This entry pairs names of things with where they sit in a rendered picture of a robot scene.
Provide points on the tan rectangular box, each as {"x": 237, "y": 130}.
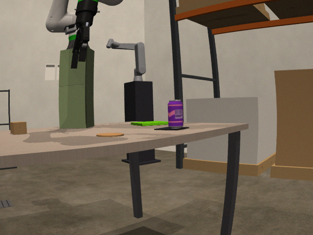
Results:
{"x": 18, "y": 128}

